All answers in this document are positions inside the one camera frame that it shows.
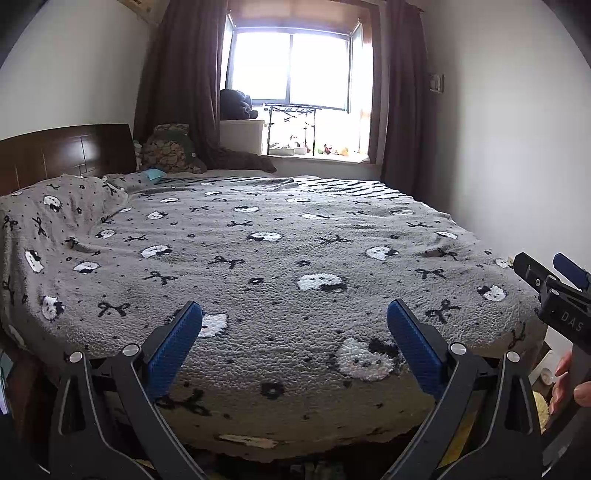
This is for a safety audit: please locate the dark brown curtain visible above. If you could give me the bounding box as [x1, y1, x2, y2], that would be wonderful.
[379, 0, 439, 199]
[134, 0, 232, 169]

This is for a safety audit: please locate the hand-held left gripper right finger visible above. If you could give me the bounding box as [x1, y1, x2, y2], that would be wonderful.
[385, 298, 543, 480]

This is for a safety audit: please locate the dark cloth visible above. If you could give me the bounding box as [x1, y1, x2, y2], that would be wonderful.
[208, 148, 278, 174]

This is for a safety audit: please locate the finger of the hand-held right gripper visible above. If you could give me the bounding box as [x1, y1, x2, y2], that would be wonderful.
[553, 253, 591, 292]
[513, 251, 561, 298]

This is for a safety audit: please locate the yellow fluffy cloth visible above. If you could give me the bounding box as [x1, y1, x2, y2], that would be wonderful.
[441, 390, 552, 467]

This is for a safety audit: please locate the metal drying rack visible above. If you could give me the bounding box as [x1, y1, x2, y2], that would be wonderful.
[263, 104, 322, 157]

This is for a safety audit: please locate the black striped bed sheet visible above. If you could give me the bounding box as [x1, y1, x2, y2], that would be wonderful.
[152, 168, 411, 200]

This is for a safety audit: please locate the patterned brown cushion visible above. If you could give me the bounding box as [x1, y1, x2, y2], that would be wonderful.
[139, 123, 208, 175]

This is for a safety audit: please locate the air conditioner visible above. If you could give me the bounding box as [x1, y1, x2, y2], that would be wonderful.
[115, 0, 169, 24]

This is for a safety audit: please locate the grey printed blanket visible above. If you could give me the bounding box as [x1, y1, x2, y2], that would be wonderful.
[0, 173, 550, 462]

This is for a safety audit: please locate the brown wooden headboard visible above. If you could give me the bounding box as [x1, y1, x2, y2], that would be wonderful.
[0, 124, 138, 197]

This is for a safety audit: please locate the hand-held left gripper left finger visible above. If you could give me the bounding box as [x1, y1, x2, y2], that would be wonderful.
[48, 300, 206, 480]

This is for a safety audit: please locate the window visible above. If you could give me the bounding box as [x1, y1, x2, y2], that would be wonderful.
[226, 14, 375, 112]

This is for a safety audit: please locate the white storage box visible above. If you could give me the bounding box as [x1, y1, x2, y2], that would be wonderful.
[220, 119, 267, 155]

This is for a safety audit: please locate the dark bag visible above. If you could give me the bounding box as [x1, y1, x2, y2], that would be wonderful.
[220, 89, 259, 121]

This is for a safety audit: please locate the person's right hand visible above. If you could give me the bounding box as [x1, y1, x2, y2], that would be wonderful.
[549, 350, 591, 415]

